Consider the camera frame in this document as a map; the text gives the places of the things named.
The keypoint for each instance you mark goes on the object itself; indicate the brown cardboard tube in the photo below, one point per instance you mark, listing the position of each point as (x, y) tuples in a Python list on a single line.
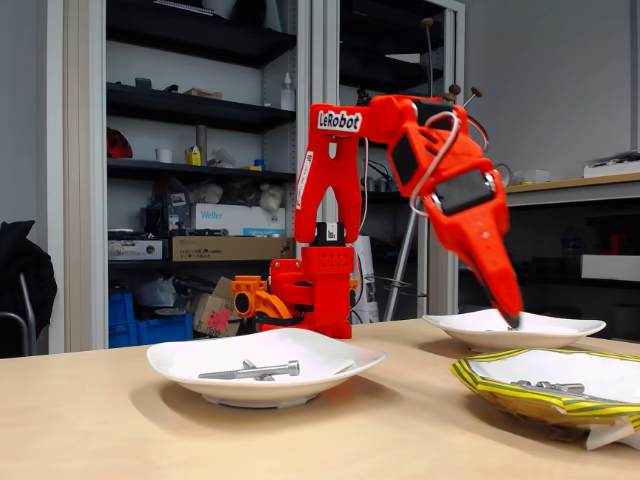
[(201, 137)]

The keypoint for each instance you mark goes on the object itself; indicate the white plastic bottle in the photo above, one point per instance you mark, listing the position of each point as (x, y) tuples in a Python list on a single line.
[(288, 95)]

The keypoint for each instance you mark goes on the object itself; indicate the grey open storage cabinet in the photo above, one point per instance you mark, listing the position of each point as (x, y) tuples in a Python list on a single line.
[(456, 40), (85, 150)]

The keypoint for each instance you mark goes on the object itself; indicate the small white box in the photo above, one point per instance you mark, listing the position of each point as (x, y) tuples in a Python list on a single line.
[(535, 176)]

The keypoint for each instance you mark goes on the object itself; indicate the long brown cardboard box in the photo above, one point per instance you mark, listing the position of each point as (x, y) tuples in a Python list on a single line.
[(225, 248)]

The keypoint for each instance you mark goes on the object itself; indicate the small wooden board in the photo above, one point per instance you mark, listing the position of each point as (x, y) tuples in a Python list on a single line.
[(202, 93)]

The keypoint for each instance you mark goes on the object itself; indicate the white Weller box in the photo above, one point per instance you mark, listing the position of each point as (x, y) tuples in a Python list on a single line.
[(235, 217)]

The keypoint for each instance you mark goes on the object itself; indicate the white plastic bag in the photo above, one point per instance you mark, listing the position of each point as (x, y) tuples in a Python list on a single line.
[(207, 194)]

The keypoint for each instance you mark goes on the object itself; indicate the grey metal chair frame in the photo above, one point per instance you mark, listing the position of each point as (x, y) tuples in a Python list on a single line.
[(26, 300)]

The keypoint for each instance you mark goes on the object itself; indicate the white cup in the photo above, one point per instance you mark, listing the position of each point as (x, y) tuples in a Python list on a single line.
[(164, 155)]

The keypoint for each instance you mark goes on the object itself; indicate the red plastic part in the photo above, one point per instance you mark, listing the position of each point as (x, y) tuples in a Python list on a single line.
[(616, 244)]

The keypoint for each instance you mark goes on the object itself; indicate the metal coat stand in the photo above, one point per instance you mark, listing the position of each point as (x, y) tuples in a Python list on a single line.
[(400, 275)]

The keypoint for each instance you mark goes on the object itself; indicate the flat white printed box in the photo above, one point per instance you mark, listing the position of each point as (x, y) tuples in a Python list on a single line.
[(135, 250)]

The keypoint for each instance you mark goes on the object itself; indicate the small blue plastic crate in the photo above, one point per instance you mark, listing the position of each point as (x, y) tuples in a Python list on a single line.
[(121, 307)]

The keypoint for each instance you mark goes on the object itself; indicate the white square ceramic plate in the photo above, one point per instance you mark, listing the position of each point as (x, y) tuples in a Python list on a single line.
[(225, 387), (450, 327)]

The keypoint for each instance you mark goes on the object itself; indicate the black jacket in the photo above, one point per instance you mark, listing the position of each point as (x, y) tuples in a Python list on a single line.
[(30, 270)]

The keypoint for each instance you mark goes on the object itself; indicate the cardboard carton with pink label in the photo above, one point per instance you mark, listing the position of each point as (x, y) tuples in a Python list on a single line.
[(215, 315)]

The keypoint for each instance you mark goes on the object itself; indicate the low grey wood-topped sideboard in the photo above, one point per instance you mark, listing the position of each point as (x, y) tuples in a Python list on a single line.
[(600, 192)]

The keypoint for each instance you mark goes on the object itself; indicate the white plush item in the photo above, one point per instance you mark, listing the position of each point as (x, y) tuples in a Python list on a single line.
[(271, 197)]

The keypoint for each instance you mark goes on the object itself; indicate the black flexible tripod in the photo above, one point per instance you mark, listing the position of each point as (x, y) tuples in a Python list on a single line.
[(364, 96)]

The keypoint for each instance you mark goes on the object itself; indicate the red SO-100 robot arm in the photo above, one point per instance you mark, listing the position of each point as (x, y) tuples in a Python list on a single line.
[(390, 115)]

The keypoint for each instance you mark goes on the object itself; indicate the small yellow box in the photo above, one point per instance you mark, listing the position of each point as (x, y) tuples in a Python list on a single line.
[(192, 157)]

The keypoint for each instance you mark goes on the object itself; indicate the dark grey cup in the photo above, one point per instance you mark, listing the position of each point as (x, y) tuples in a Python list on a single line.
[(143, 83)]

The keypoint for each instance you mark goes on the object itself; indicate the yellow green striped paper plate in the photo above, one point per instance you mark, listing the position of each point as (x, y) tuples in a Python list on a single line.
[(500, 395)]

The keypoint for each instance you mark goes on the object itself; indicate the small blue container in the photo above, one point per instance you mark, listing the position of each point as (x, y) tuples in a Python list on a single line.
[(258, 164)]

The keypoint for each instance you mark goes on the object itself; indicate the large blue plastic crate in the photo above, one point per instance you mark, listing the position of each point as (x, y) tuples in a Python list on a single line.
[(160, 332)]

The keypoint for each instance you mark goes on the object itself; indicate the red black helmet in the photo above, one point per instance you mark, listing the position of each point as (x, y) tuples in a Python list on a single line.
[(119, 145)]

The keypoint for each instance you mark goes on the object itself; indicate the white tray with clutter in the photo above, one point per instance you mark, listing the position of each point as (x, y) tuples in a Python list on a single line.
[(612, 170)]

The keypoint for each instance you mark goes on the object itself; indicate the red gripper with motor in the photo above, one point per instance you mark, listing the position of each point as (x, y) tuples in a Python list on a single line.
[(477, 227)]

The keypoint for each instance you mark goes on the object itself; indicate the white printed carton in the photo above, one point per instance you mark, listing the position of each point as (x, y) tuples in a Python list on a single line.
[(370, 260)]

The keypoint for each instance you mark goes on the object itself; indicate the white flat storage box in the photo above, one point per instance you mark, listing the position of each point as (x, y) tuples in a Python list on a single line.
[(610, 267)]

